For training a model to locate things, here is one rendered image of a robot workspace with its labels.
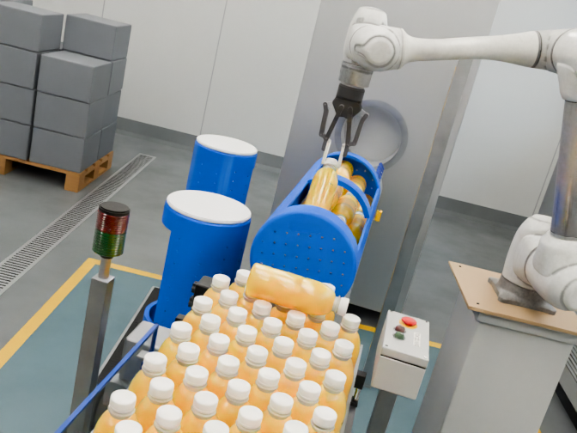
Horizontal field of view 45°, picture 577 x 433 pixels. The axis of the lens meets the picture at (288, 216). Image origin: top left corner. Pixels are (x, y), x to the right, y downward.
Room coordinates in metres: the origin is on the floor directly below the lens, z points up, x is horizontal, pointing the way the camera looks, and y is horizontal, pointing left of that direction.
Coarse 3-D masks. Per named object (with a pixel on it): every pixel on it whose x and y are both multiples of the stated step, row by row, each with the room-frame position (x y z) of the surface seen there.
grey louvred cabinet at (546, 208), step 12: (552, 180) 4.58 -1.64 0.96; (552, 192) 4.51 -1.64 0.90; (552, 204) 4.43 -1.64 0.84; (576, 312) 3.57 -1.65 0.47; (576, 348) 3.40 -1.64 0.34; (576, 360) 3.35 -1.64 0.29; (564, 372) 3.43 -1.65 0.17; (576, 372) 3.30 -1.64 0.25; (564, 384) 3.38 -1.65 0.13; (576, 384) 3.27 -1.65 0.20; (564, 396) 3.41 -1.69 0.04; (576, 396) 3.22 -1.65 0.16; (576, 408) 3.17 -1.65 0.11; (576, 420) 3.20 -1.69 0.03
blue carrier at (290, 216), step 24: (312, 168) 2.36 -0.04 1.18; (360, 168) 2.55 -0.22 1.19; (360, 192) 2.11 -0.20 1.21; (288, 216) 1.70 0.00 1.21; (312, 216) 1.70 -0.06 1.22; (336, 216) 1.74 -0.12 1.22; (264, 240) 1.71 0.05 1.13; (288, 240) 1.70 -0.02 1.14; (312, 240) 1.70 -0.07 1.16; (336, 240) 1.69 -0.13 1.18; (360, 240) 1.85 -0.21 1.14; (264, 264) 1.71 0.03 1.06; (288, 264) 1.70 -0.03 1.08; (312, 264) 1.69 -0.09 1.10; (336, 264) 1.69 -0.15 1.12; (336, 288) 1.68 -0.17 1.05
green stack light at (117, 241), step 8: (96, 232) 1.30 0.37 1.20; (96, 240) 1.30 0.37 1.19; (104, 240) 1.29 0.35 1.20; (112, 240) 1.30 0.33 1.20; (120, 240) 1.31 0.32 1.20; (96, 248) 1.30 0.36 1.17; (104, 248) 1.29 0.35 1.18; (112, 248) 1.30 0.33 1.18; (120, 248) 1.31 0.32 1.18; (112, 256) 1.30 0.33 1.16
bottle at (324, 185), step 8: (320, 168) 1.93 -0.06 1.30; (328, 168) 1.92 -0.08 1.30; (336, 168) 1.94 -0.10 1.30; (320, 176) 1.89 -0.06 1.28; (328, 176) 1.90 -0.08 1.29; (336, 176) 1.91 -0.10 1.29; (312, 184) 1.89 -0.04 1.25; (320, 184) 1.88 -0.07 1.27; (328, 184) 1.88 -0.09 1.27; (336, 184) 1.90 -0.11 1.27; (312, 192) 1.87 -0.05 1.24; (320, 192) 1.86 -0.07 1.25; (328, 192) 1.87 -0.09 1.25; (312, 200) 1.85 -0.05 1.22; (320, 200) 1.84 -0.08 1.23; (328, 200) 1.86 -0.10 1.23; (328, 208) 1.85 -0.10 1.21
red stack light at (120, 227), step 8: (104, 216) 1.30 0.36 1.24; (112, 216) 1.29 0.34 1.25; (120, 216) 1.30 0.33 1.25; (128, 216) 1.32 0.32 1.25; (96, 224) 1.31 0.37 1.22; (104, 224) 1.29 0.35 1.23; (112, 224) 1.30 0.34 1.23; (120, 224) 1.30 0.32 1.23; (104, 232) 1.29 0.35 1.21; (112, 232) 1.30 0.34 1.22; (120, 232) 1.31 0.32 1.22
